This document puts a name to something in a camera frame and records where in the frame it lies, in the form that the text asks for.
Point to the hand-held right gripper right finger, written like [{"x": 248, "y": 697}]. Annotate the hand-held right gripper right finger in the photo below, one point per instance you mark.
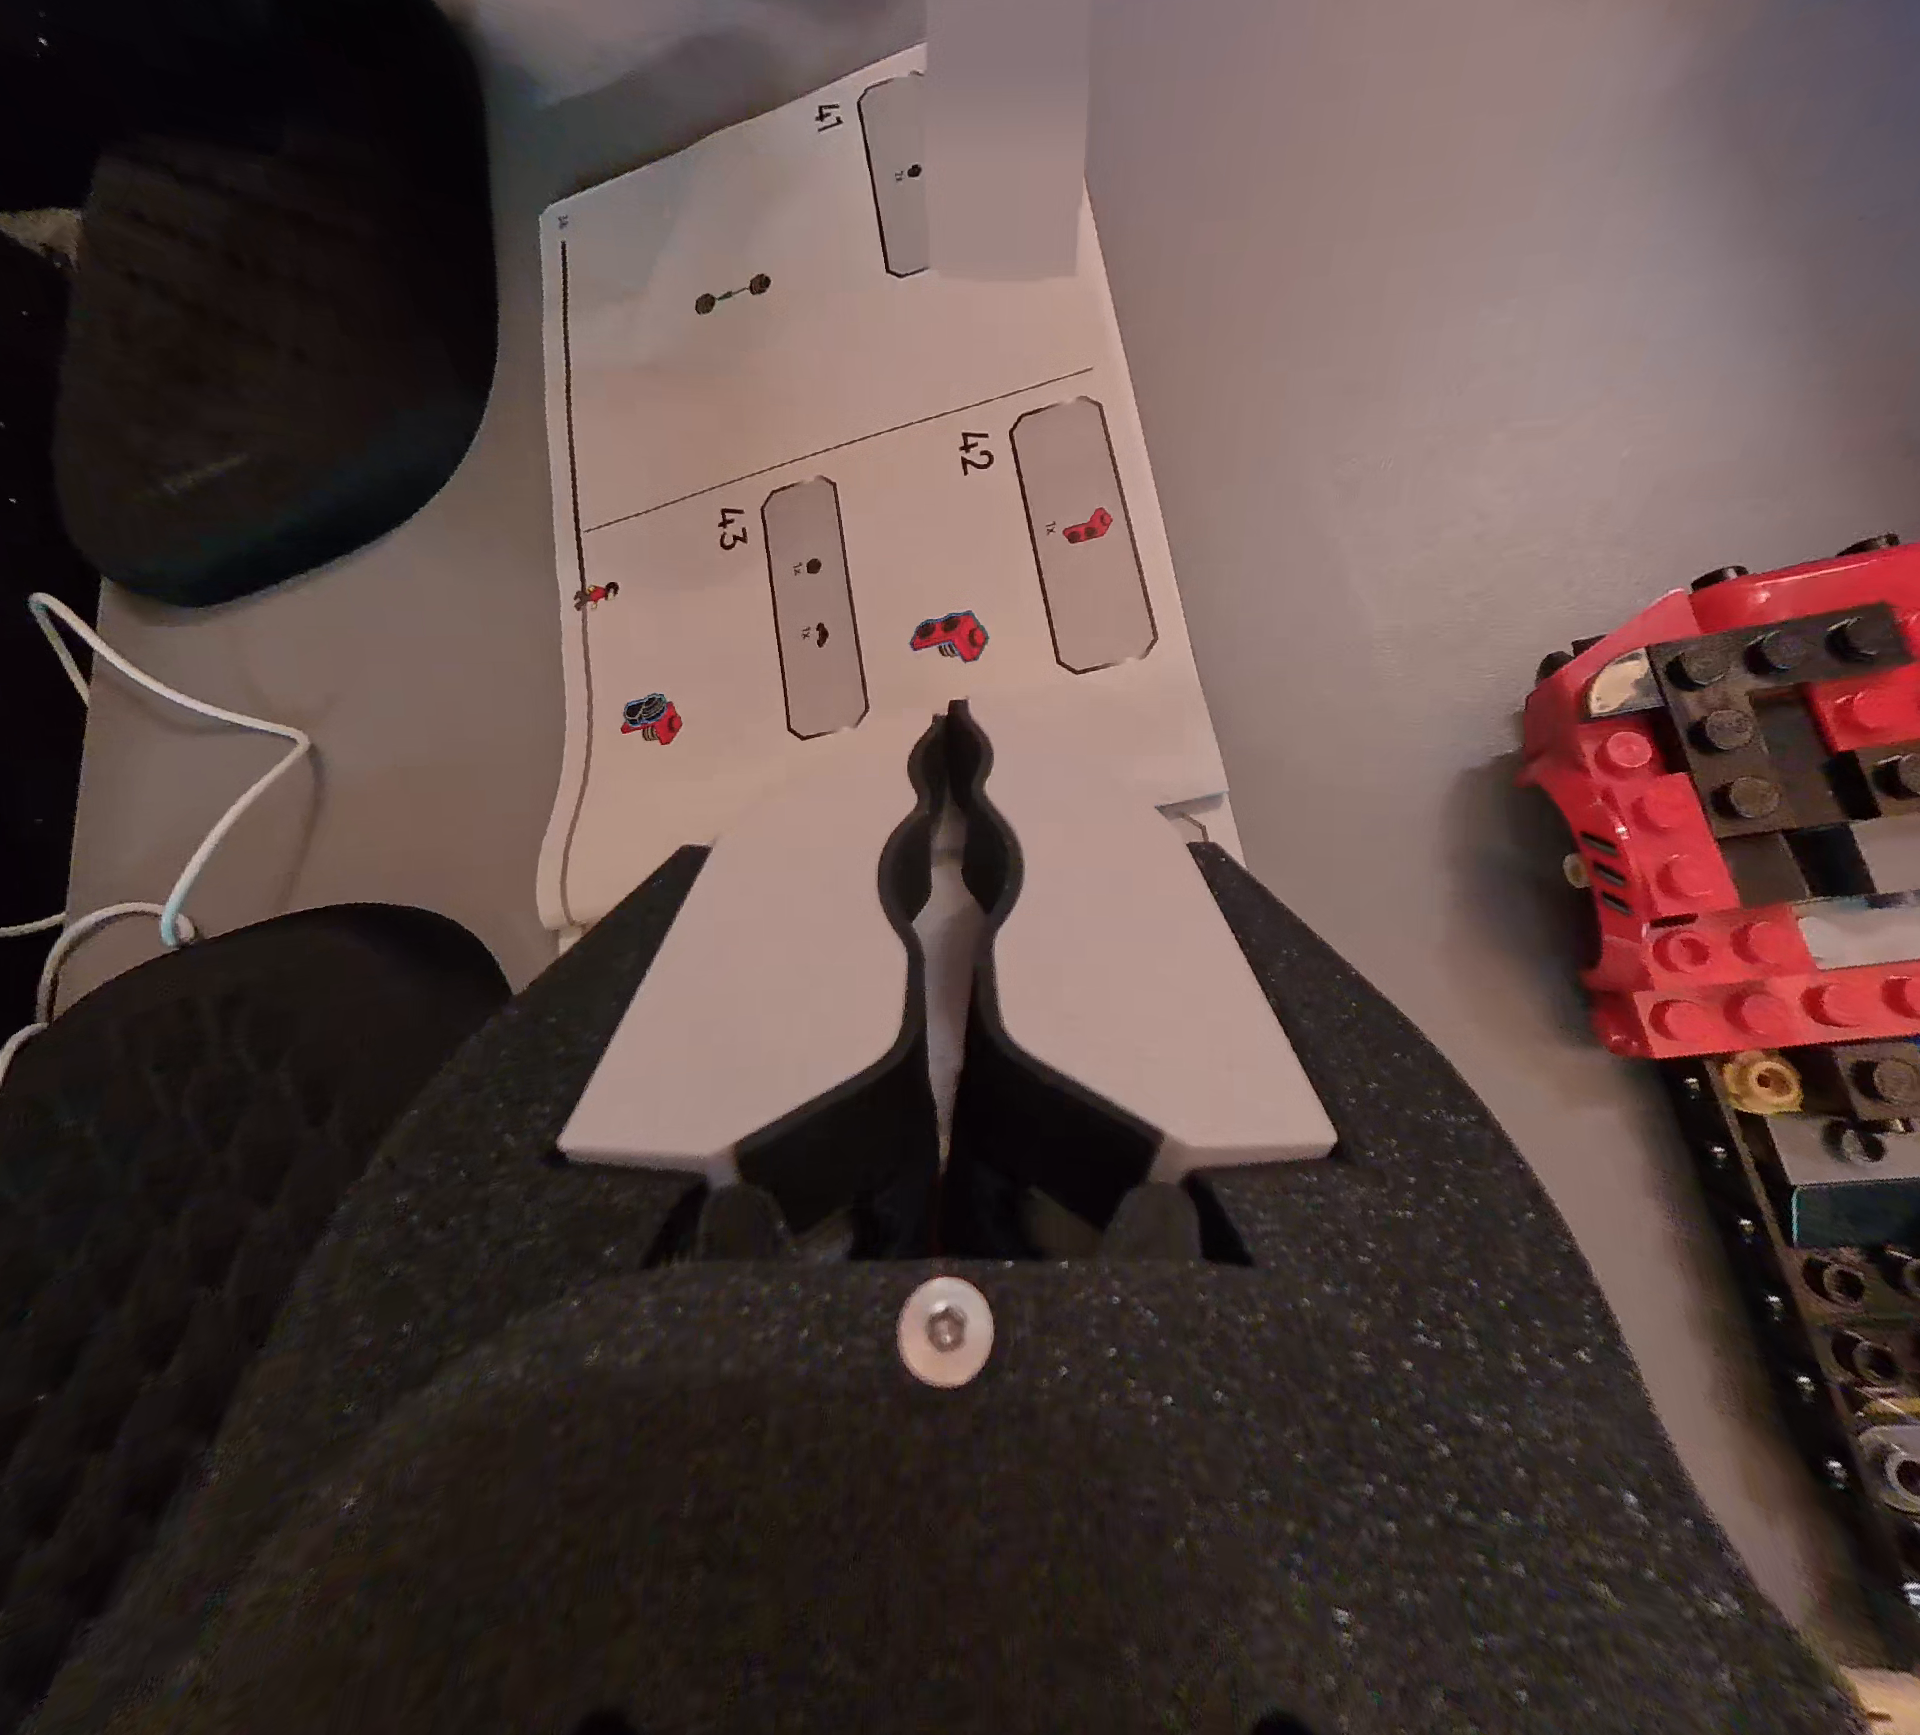
[{"x": 1155, "y": 998}]

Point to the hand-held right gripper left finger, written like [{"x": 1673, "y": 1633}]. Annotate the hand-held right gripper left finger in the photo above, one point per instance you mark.
[{"x": 750, "y": 998}]

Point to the red and black lego car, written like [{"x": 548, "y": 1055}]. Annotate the red and black lego car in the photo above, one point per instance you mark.
[{"x": 1694, "y": 865}]

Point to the lego instruction booklet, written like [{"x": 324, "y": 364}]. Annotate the lego instruction booklet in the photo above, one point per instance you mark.
[{"x": 719, "y": 416}]

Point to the black chair armrest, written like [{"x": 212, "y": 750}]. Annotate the black chair armrest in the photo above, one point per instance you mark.
[
  {"x": 286, "y": 341},
  {"x": 180, "y": 1239}
]

